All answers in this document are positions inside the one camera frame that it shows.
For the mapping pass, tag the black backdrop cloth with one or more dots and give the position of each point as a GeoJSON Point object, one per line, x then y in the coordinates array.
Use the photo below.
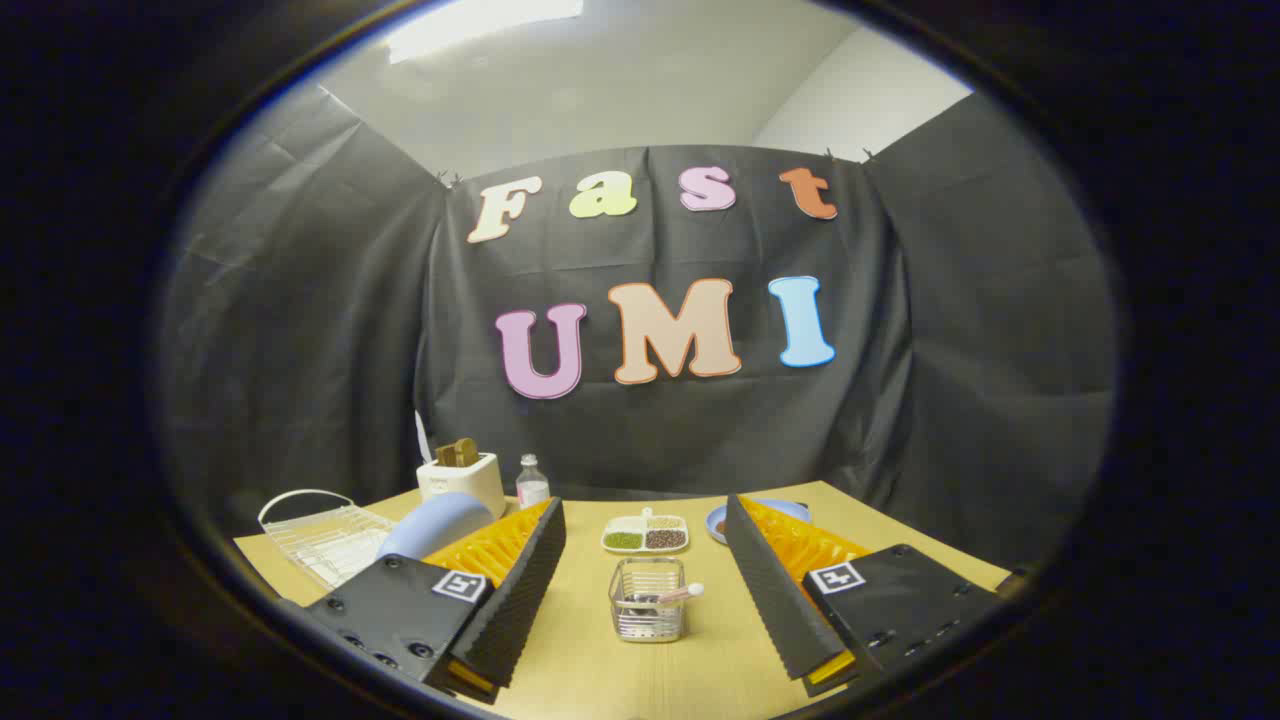
{"type": "Point", "coordinates": [700, 440]}

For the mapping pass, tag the pink spoon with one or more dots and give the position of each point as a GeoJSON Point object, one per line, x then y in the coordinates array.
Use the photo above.
{"type": "Point", "coordinates": [672, 596]}

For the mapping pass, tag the clear plastic basket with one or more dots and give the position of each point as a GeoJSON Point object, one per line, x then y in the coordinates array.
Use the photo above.
{"type": "Point", "coordinates": [648, 615]}

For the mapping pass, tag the white toaster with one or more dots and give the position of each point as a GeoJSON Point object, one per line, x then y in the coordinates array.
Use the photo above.
{"type": "Point", "coordinates": [470, 483]}

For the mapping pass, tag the clear bottle with pink label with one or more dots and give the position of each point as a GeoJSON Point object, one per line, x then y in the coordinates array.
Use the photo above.
{"type": "Point", "coordinates": [532, 487]}

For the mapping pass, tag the pale blue plate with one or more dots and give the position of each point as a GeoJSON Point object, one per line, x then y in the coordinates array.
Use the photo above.
{"type": "Point", "coordinates": [435, 525]}

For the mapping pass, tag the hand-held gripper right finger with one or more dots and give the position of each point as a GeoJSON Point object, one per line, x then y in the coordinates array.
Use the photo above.
{"type": "Point", "coordinates": [775, 590]}

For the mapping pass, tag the blue bowl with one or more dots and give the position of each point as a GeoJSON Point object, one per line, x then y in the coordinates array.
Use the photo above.
{"type": "Point", "coordinates": [718, 522]}

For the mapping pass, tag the brown toast slices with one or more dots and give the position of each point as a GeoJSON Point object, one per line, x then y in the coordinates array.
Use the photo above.
{"type": "Point", "coordinates": [458, 452]}

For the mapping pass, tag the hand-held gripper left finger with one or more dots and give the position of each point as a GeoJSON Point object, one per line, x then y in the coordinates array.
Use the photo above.
{"type": "Point", "coordinates": [520, 590]}

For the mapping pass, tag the white divided tray with beans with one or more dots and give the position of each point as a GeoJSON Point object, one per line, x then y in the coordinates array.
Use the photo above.
{"type": "Point", "coordinates": [645, 539]}

